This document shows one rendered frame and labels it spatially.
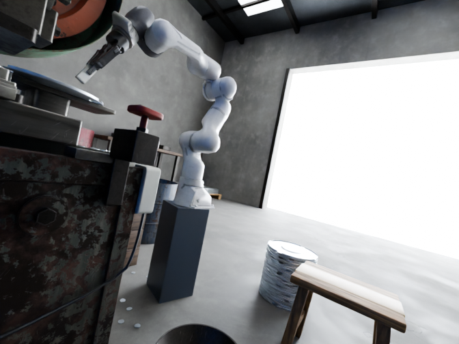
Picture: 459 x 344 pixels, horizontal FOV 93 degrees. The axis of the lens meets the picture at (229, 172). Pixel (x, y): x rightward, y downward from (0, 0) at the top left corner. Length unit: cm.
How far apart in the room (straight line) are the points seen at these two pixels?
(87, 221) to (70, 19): 89
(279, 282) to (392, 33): 505
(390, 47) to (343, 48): 81
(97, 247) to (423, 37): 549
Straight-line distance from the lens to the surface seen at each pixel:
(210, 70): 121
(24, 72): 69
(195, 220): 110
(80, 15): 129
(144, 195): 64
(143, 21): 110
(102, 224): 63
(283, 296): 136
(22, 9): 77
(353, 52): 552
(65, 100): 78
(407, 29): 564
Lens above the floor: 65
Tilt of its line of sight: level
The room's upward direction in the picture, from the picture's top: 11 degrees clockwise
